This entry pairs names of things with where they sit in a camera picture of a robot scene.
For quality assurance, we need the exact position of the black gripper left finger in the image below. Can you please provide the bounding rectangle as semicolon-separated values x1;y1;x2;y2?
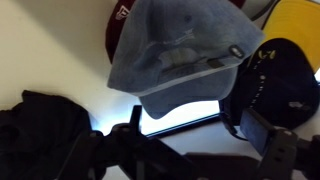
64;104;196;180

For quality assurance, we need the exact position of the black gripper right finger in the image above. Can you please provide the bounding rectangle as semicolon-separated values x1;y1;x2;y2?
239;107;300;180

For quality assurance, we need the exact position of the blue-grey denim cap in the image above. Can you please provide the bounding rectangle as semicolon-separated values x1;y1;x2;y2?
106;0;266;121

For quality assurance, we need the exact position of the black and yellow cap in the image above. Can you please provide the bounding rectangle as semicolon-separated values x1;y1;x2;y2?
219;0;320;142

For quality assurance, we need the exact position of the maroon cap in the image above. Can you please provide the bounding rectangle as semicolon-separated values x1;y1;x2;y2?
105;0;138;65

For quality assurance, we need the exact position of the black cloth garment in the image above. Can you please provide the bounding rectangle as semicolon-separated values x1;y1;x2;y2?
0;89;98;180

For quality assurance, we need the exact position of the black window frame bar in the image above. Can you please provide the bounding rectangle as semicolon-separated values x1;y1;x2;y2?
145;112;222;138

